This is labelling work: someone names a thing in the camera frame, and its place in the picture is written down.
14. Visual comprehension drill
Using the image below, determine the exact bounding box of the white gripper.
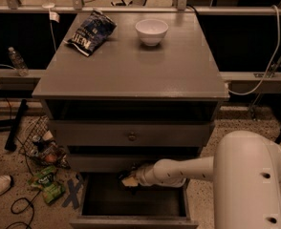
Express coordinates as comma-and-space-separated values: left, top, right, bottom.
121, 165, 155, 187

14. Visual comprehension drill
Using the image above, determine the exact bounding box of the dark rxbar chocolate wrapper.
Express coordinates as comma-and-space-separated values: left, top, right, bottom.
118, 171, 132, 180

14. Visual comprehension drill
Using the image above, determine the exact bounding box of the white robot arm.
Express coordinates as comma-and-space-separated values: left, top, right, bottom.
121, 131, 281, 229

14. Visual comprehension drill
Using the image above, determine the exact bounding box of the open bottom grey drawer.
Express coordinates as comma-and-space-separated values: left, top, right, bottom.
70, 173, 199, 229

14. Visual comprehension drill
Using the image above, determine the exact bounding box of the middle grey drawer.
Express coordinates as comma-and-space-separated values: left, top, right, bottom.
67, 154, 191, 173

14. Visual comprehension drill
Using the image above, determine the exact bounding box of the top grey drawer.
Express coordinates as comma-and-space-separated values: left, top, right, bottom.
48, 120, 214, 147

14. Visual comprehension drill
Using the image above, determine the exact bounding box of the grey drawer cabinet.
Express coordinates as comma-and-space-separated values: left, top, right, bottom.
32, 11, 230, 229

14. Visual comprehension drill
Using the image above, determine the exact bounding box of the grey tape cross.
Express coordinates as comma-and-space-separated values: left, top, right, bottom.
62, 179, 82, 209

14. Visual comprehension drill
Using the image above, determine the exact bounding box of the green snack bag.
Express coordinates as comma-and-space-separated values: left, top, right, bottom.
28, 165, 65, 204

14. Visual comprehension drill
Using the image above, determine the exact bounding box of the black bar on floor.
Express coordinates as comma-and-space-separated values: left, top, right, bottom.
5, 99, 28, 152

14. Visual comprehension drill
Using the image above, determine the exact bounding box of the white ceramic bowl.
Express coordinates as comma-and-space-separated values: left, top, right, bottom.
135, 19, 168, 47

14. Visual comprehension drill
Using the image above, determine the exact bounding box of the blue chip bag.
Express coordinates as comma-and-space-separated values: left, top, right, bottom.
65, 10, 117, 56

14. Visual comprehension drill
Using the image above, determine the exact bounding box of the clear plastic water bottle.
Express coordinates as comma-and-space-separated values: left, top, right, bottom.
8, 47, 29, 76

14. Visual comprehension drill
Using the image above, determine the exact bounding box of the wire basket with items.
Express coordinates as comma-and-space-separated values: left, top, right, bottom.
21, 115, 70, 169

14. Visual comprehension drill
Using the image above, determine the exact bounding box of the black floor cable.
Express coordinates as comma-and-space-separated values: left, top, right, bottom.
5, 134, 43, 229

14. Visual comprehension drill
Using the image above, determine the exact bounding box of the white hanging cable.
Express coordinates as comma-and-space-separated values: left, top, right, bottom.
227, 5, 281, 97

